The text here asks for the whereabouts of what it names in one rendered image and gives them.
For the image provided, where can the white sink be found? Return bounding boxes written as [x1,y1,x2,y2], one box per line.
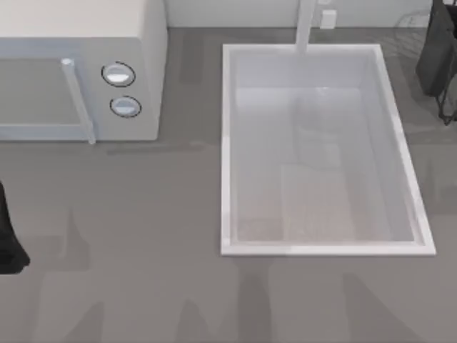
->
[217,43,438,257]

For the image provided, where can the pale microwave oven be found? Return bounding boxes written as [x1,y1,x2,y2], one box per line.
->
[0,0,169,144]

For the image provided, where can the small microwave knob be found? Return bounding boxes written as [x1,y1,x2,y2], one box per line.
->
[109,95,143,119]

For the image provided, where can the large microwave knob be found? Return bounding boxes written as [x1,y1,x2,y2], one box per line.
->
[101,61,137,88]

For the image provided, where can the tall white tap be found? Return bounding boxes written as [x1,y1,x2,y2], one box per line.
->
[295,0,316,54]

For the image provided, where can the microwave oven door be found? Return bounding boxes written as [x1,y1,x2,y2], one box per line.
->
[0,56,94,134]

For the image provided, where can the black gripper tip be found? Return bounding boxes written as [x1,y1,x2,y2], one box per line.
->
[0,180,31,276]

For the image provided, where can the black dish rack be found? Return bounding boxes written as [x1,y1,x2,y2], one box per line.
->
[415,0,457,126]

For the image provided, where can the microwave door handle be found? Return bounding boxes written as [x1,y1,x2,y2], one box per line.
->
[60,58,97,145]

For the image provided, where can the white wall socket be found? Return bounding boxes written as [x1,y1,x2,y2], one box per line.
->
[320,9,338,30]

